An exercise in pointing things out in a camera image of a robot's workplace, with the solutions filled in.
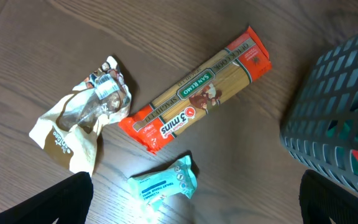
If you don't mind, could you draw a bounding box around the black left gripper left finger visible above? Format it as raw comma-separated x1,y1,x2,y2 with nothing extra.
0,172,93,224

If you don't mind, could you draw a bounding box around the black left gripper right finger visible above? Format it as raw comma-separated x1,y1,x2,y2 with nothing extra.
299,169,358,224

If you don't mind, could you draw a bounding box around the grey plastic basket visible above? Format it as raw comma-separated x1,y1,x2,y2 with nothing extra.
280,34,358,193

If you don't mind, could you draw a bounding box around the beige brown snack bag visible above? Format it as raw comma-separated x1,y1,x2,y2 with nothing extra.
29,56,132,174

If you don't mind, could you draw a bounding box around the teal wipes packet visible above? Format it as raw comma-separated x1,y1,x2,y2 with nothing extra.
127,156,198,212

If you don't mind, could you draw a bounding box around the orange spaghetti packet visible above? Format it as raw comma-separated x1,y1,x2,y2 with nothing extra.
119,27,272,154

